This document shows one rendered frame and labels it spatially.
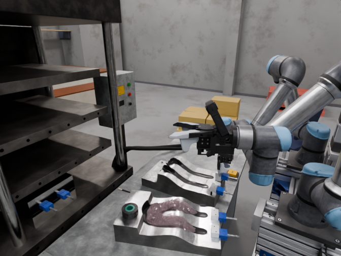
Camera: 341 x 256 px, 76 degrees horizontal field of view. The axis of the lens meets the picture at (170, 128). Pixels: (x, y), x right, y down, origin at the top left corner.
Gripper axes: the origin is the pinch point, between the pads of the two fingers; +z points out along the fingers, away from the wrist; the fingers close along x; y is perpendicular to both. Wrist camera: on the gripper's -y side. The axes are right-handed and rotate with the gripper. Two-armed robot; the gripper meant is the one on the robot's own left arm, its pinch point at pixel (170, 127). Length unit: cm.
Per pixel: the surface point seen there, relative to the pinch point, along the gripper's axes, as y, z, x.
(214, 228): 55, -20, 24
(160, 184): 53, 12, 59
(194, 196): 54, -10, 50
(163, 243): 60, 4, 18
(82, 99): 43, 226, 382
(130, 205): 48, 22, 27
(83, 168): 56, 75, 82
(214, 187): 48, -21, 51
